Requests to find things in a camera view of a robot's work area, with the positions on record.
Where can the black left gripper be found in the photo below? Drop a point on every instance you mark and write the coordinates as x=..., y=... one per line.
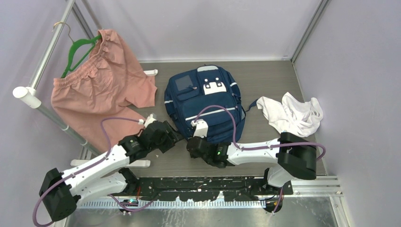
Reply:
x=172, y=136

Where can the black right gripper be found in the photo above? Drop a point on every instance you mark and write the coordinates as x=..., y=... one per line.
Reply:
x=193, y=155

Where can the navy blue student backpack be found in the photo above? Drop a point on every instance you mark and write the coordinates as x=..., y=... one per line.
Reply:
x=210, y=93

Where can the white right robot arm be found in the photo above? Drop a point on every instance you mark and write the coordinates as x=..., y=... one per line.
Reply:
x=290, y=156

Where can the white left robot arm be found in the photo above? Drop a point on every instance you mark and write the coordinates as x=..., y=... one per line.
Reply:
x=62, y=192

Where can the pink cloth garment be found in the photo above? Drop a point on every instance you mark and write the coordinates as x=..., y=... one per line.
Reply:
x=95, y=99

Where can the white cloth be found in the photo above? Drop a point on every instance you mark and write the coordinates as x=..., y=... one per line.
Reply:
x=290, y=115

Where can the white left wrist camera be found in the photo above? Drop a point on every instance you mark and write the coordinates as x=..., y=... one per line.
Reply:
x=150, y=119

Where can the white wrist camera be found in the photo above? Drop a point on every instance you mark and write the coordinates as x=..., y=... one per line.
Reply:
x=150, y=119
x=200, y=128

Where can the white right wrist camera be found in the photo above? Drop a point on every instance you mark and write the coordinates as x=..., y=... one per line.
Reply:
x=200, y=128

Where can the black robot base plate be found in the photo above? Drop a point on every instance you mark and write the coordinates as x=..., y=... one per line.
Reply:
x=232, y=188

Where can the white slotted cable duct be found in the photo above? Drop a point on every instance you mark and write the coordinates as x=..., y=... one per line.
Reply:
x=108, y=203

